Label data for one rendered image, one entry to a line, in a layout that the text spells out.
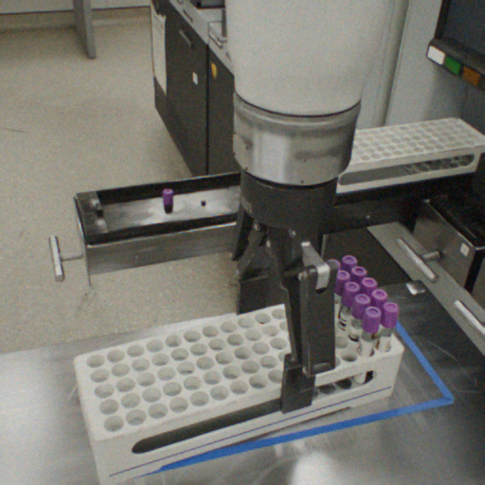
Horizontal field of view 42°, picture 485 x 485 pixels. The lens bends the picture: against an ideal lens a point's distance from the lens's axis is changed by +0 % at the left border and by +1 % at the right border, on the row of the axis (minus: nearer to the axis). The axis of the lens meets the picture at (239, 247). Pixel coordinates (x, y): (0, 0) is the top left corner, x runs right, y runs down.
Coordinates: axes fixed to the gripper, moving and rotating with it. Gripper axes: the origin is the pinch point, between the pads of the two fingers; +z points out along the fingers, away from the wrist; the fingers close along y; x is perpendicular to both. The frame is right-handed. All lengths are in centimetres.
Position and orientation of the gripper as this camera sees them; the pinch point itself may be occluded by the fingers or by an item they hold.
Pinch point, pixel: (272, 350)
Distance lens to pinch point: 60.8
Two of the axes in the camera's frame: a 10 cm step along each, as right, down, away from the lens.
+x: 9.3, -1.9, 3.2
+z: -0.4, 8.0, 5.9
